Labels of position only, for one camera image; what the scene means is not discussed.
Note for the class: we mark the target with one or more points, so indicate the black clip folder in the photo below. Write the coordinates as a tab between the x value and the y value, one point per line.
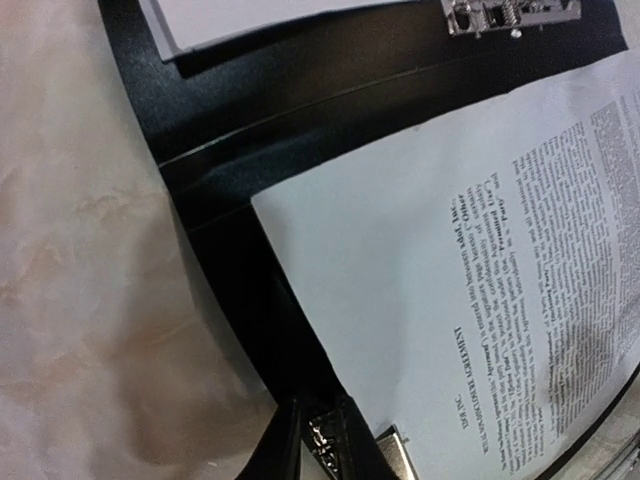
232	122

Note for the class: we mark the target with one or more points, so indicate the white printed sheet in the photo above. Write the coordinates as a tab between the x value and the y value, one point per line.
181	29

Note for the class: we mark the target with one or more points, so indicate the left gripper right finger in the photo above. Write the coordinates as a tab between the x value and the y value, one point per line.
359	455

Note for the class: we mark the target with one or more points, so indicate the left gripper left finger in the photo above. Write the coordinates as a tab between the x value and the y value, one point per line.
277	455

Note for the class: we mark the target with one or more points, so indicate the white paper stack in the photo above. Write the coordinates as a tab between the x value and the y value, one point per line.
475	279

